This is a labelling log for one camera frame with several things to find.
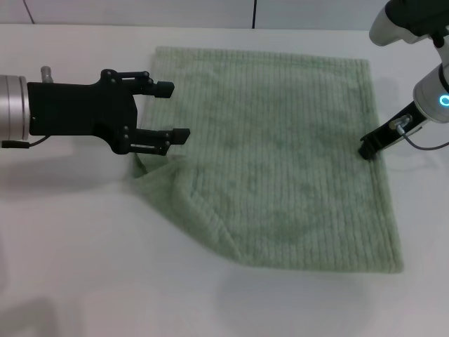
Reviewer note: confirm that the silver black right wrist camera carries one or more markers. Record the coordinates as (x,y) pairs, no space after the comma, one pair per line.
(403,21)

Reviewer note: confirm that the light green ribbed towel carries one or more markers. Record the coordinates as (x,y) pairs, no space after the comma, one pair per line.
(280,175)

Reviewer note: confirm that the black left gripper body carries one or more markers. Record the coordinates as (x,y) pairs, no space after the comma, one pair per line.
(80,109)

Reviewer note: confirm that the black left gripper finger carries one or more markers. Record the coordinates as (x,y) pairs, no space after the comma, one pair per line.
(175,137)
(163,89)

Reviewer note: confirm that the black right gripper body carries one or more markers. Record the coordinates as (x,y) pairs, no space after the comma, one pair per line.
(396,131)

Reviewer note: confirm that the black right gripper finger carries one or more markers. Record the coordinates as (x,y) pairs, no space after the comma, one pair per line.
(367,152)

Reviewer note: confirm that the black vertical background strip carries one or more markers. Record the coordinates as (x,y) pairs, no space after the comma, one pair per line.
(254,14)

